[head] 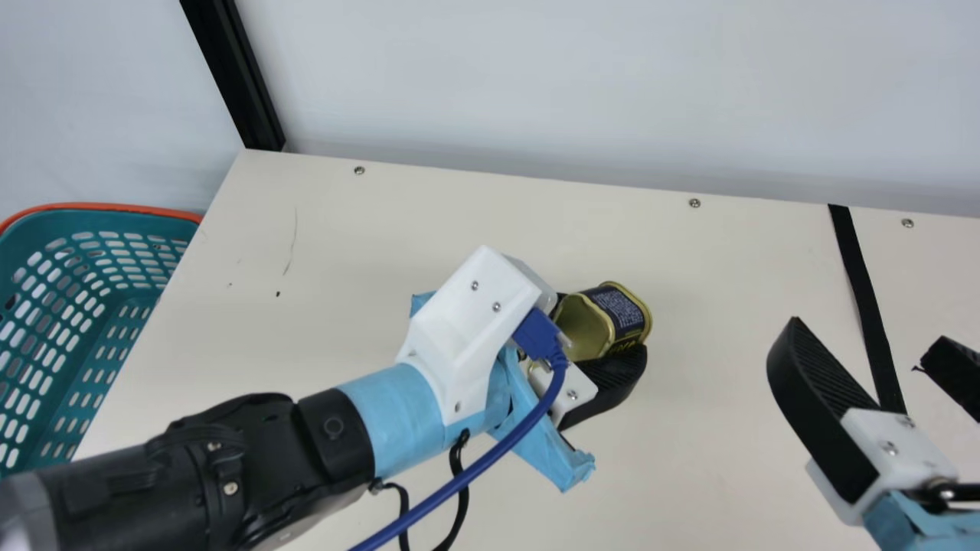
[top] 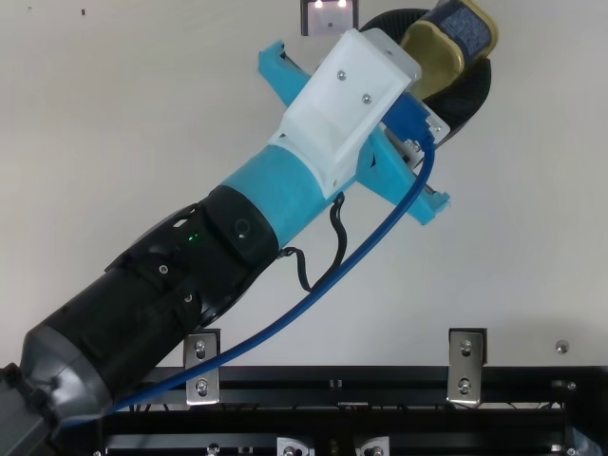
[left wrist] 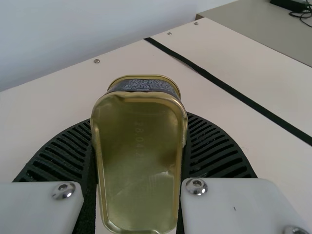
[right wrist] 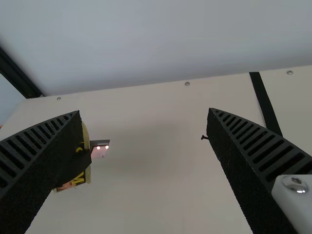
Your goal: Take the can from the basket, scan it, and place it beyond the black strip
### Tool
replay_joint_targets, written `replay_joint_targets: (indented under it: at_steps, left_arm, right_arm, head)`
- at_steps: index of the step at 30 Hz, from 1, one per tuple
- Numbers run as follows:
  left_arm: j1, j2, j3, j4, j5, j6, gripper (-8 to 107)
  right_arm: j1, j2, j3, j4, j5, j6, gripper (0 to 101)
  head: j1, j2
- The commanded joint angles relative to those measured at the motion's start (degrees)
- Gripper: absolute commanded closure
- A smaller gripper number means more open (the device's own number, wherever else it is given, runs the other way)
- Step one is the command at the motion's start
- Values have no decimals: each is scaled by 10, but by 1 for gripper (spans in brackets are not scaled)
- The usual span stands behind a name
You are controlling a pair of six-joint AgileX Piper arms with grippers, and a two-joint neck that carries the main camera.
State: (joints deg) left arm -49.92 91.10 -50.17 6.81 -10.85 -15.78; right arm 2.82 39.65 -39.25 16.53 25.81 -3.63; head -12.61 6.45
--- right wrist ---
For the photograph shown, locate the small square scanner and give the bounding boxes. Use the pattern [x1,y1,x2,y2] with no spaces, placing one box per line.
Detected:
[89,139,111,159]

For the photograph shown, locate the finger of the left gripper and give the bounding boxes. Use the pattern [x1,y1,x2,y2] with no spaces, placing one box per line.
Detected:
[72,146,92,171]

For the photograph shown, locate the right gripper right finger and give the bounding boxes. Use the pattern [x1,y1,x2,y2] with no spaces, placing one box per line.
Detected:
[206,107,312,234]

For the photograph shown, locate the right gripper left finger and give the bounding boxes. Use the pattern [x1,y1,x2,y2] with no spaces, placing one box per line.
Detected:
[0,110,83,234]

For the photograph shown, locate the black strip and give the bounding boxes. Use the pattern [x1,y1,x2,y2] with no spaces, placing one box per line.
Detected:
[249,71,283,137]

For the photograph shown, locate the black post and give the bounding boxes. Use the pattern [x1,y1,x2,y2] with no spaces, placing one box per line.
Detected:
[0,45,46,99]

